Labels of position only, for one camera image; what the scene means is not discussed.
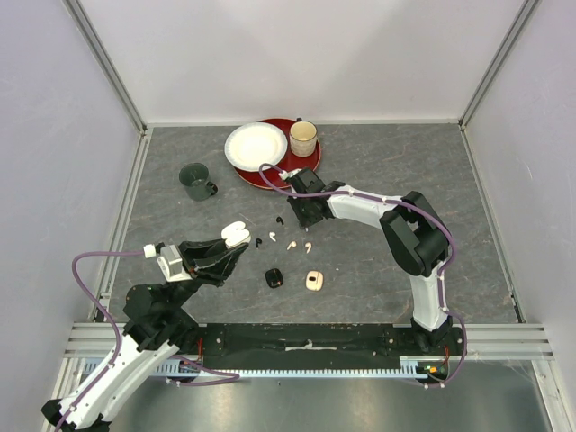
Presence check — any white paper plate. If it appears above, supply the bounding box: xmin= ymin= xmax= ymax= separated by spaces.
xmin=224 ymin=122 xmax=288 ymax=172

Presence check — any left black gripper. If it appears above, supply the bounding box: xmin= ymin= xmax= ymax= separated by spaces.
xmin=165 ymin=232 xmax=249 ymax=314

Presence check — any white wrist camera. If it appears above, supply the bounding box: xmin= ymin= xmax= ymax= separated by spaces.
xmin=277 ymin=168 xmax=301 ymax=189
xmin=143 ymin=243 xmax=189 ymax=283

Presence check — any red round tray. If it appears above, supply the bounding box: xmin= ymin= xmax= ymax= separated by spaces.
xmin=233 ymin=117 xmax=323 ymax=191

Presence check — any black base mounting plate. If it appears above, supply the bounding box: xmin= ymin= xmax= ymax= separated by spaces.
xmin=181 ymin=323 xmax=464 ymax=373

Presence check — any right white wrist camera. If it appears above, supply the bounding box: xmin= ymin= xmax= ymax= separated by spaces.
xmin=277 ymin=168 xmax=301 ymax=189

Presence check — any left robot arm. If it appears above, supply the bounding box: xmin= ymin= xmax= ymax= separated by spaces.
xmin=41 ymin=238 xmax=250 ymax=431

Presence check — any pink earbud charging case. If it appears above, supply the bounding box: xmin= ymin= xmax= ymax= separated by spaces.
xmin=305 ymin=271 xmax=324 ymax=292

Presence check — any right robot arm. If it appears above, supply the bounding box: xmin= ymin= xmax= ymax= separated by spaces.
xmin=279 ymin=168 xmax=453 ymax=355

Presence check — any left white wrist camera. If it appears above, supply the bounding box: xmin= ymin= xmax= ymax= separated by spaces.
xmin=143 ymin=243 xmax=189 ymax=283

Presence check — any black earbud charging case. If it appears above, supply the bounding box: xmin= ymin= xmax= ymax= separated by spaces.
xmin=265 ymin=268 xmax=284 ymax=289

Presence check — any white earbud charging case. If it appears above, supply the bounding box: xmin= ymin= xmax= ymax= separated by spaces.
xmin=220 ymin=220 xmax=251 ymax=248

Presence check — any dark green mug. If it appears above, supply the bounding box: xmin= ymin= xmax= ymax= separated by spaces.
xmin=179 ymin=163 xmax=219 ymax=202

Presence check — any beige ceramic cup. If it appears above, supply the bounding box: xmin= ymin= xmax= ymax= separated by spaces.
xmin=289 ymin=118 xmax=318 ymax=158

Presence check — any slotted cable duct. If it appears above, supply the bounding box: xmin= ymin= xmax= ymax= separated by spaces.
xmin=151 ymin=359 xmax=448 ymax=379

